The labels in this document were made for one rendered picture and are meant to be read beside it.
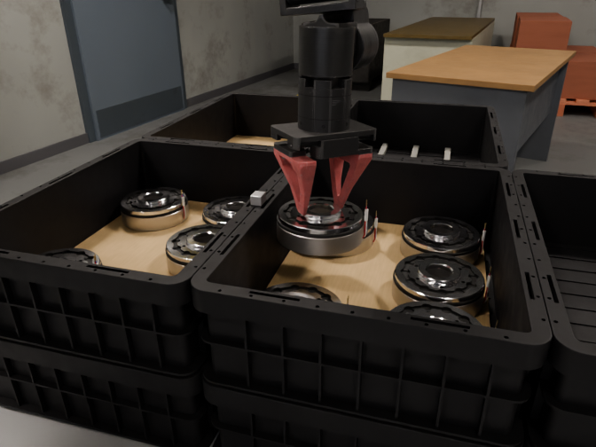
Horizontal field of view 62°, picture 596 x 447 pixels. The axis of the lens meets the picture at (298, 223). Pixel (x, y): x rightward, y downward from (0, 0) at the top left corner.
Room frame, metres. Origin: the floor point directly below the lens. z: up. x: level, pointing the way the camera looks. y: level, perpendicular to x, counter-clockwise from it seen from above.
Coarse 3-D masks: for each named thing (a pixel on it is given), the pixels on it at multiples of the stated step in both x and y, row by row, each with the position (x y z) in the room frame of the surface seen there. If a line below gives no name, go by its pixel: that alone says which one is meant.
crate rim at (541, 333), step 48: (240, 240) 0.46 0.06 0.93; (528, 240) 0.45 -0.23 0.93; (192, 288) 0.37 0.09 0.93; (240, 288) 0.37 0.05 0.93; (528, 288) 0.38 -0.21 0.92; (336, 336) 0.33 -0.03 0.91; (384, 336) 0.32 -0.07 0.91; (432, 336) 0.31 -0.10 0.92; (480, 336) 0.30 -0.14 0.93; (528, 336) 0.30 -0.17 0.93
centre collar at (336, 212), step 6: (312, 204) 0.55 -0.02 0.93; (318, 204) 0.55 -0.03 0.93; (324, 204) 0.55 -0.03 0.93; (330, 204) 0.55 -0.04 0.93; (336, 204) 0.55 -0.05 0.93; (336, 210) 0.53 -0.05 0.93; (306, 216) 0.52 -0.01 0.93; (312, 216) 0.52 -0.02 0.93; (318, 216) 0.51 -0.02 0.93; (324, 216) 0.51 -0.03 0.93; (330, 216) 0.52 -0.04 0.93; (336, 216) 0.52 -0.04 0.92
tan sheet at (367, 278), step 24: (384, 240) 0.64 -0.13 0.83; (288, 264) 0.57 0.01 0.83; (312, 264) 0.57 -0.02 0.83; (336, 264) 0.57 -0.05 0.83; (360, 264) 0.57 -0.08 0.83; (384, 264) 0.57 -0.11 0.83; (480, 264) 0.57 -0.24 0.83; (336, 288) 0.52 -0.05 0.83; (360, 288) 0.52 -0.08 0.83; (384, 288) 0.51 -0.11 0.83; (480, 312) 0.46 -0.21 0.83
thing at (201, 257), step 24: (144, 144) 0.82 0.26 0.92; (168, 144) 0.80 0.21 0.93; (192, 144) 0.80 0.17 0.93; (240, 216) 0.51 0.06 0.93; (216, 240) 0.45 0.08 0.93; (0, 264) 0.43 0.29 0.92; (24, 264) 0.42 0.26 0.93; (48, 264) 0.41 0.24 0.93; (72, 264) 0.41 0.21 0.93; (96, 264) 0.41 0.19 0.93; (192, 264) 0.41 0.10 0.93; (72, 288) 0.40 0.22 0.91; (96, 288) 0.39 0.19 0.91; (120, 288) 0.39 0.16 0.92; (144, 288) 0.38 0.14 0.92; (168, 288) 0.37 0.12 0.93
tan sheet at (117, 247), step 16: (192, 208) 0.76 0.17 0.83; (112, 224) 0.70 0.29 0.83; (192, 224) 0.70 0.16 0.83; (96, 240) 0.65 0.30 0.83; (112, 240) 0.65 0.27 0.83; (128, 240) 0.65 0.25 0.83; (144, 240) 0.65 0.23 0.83; (160, 240) 0.65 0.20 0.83; (112, 256) 0.60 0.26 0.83; (128, 256) 0.60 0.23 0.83; (144, 256) 0.60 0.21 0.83; (160, 256) 0.60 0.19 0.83; (160, 272) 0.56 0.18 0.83
